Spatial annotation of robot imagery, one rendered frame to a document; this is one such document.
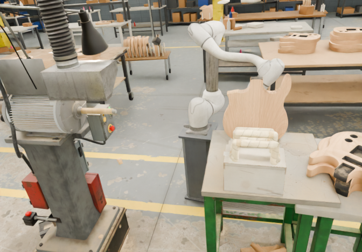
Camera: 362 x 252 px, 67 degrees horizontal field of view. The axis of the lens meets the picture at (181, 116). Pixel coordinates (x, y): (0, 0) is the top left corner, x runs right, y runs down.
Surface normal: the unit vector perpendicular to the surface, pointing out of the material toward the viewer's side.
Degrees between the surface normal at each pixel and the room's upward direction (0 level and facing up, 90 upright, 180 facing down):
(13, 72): 90
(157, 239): 0
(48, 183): 90
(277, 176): 90
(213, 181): 0
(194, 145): 90
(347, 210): 0
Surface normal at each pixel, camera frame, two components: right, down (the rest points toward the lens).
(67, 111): 0.94, 0.03
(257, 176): -0.23, 0.47
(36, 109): -0.22, 0.00
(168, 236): -0.08, -0.88
